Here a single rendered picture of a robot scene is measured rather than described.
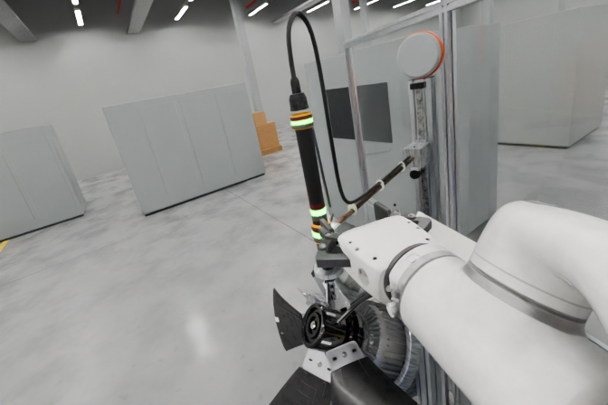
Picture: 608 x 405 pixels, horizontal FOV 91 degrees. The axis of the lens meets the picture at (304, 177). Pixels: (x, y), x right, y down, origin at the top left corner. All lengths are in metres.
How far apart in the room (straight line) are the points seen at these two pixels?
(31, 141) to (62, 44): 5.80
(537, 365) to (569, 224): 0.08
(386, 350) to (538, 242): 0.79
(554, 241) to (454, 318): 0.09
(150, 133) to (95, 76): 6.90
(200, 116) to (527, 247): 6.14
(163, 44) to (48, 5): 3.27
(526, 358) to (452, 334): 0.05
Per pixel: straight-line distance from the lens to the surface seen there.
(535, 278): 0.25
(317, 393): 1.01
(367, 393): 0.84
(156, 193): 6.26
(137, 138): 6.09
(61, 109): 12.77
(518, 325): 0.25
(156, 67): 12.98
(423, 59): 1.20
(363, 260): 0.35
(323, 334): 0.89
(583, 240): 0.21
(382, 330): 0.98
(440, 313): 0.28
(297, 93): 0.58
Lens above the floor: 1.87
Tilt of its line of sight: 18 degrees down
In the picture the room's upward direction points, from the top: 11 degrees counter-clockwise
